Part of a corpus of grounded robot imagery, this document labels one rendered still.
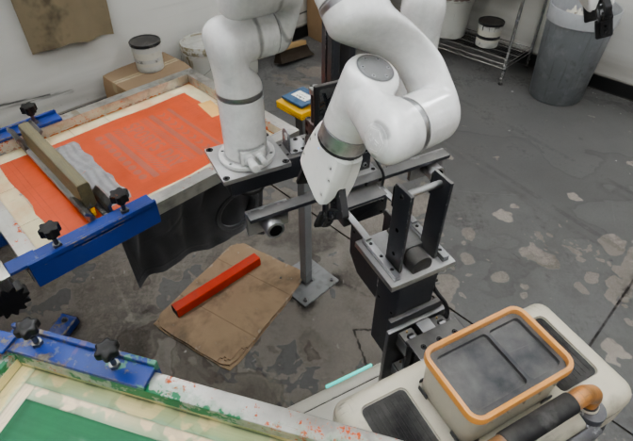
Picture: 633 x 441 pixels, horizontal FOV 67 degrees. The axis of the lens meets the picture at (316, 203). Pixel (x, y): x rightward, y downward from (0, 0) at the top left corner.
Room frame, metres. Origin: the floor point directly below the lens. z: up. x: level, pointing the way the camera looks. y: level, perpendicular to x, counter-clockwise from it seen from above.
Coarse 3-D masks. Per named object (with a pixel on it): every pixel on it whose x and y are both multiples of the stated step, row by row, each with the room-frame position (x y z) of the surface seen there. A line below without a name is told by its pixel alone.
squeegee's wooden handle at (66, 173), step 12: (24, 132) 1.10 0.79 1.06; (36, 132) 1.10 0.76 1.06; (36, 144) 1.05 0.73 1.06; (48, 144) 1.04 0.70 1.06; (48, 156) 0.99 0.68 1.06; (60, 156) 0.99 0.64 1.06; (48, 168) 1.02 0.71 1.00; (60, 168) 0.94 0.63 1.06; (72, 168) 0.94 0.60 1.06; (60, 180) 0.96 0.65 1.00; (72, 180) 0.89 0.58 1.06; (84, 180) 0.89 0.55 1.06; (72, 192) 0.92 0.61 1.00; (84, 192) 0.88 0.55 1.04; (84, 204) 0.87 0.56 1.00; (96, 204) 0.89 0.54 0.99
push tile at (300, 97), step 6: (294, 90) 1.50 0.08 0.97; (300, 90) 1.50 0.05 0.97; (306, 90) 1.50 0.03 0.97; (282, 96) 1.47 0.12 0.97; (288, 96) 1.46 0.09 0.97; (294, 96) 1.46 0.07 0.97; (300, 96) 1.46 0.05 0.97; (306, 96) 1.46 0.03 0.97; (294, 102) 1.42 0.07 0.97; (300, 102) 1.42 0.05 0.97; (306, 102) 1.42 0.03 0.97
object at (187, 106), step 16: (176, 96) 1.49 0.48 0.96; (144, 112) 1.38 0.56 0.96; (192, 112) 1.38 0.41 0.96; (96, 128) 1.29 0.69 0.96; (112, 128) 1.29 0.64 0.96; (64, 144) 1.20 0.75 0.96; (80, 144) 1.20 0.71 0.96; (96, 144) 1.20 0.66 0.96; (16, 160) 1.12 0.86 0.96; (32, 160) 1.12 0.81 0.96; (96, 160) 1.12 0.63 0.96; (112, 160) 1.12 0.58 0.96; (16, 176) 1.04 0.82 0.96; (32, 176) 1.04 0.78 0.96; (32, 192) 0.97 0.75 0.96
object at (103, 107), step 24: (192, 72) 1.60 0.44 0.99; (120, 96) 1.42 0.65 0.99; (144, 96) 1.47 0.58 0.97; (216, 96) 1.47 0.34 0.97; (72, 120) 1.29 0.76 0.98; (0, 144) 1.15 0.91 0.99; (168, 192) 0.93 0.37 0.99; (192, 192) 0.96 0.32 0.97; (0, 216) 0.84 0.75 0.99; (24, 240) 0.76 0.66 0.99
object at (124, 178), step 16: (208, 128) 1.29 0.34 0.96; (192, 160) 1.12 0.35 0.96; (208, 160) 1.12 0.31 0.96; (128, 176) 1.04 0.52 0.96; (160, 176) 1.04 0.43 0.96; (176, 176) 1.04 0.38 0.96; (48, 192) 0.97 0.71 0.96; (144, 192) 0.97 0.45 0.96; (48, 208) 0.91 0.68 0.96; (64, 208) 0.91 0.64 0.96; (112, 208) 0.91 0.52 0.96; (64, 224) 0.85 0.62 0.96; (80, 224) 0.85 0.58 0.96
